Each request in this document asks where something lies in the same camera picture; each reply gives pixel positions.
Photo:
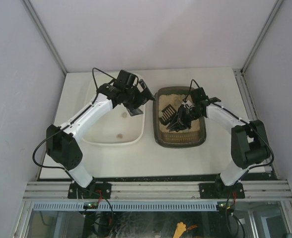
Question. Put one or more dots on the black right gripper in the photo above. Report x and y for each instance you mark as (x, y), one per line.
(183, 116)

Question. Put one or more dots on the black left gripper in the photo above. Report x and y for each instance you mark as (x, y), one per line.
(138, 96)

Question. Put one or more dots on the black slotted litter scoop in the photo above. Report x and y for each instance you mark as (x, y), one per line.
(167, 114)

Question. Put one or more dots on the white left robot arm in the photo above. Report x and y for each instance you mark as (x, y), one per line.
(62, 142)

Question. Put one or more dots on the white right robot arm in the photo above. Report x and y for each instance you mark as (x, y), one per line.
(249, 146)

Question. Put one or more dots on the dark translucent litter box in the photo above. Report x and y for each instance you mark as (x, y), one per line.
(195, 136)

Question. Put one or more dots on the white plastic bin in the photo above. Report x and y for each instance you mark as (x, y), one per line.
(106, 129)

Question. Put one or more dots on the yellow paw shaped object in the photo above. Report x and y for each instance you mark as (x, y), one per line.
(180, 229)

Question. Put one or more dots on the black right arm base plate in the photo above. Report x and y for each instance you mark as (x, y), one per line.
(214, 191)

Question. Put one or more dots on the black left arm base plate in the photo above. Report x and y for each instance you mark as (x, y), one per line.
(94, 190)

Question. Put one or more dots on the aluminium front frame rail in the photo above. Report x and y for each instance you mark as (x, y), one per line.
(275, 190)

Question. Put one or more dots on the grey slotted cable duct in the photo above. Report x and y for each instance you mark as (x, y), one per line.
(133, 206)

